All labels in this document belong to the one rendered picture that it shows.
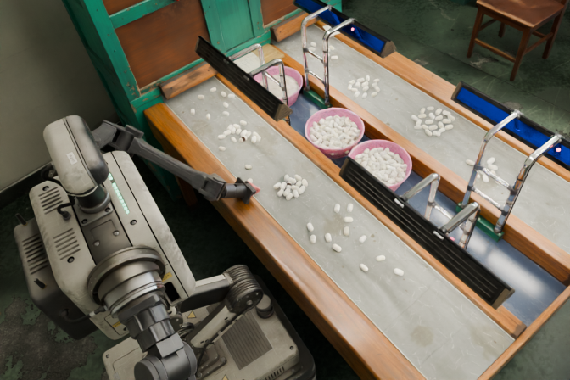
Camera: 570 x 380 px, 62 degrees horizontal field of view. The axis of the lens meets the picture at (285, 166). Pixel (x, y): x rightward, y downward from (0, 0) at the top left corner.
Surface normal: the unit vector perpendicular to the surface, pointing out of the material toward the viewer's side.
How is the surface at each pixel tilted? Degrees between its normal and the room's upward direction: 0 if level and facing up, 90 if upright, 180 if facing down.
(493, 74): 0
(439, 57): 0
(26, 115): 90
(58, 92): 90
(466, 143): 0
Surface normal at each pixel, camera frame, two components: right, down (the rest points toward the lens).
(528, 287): -0.09, -0.65
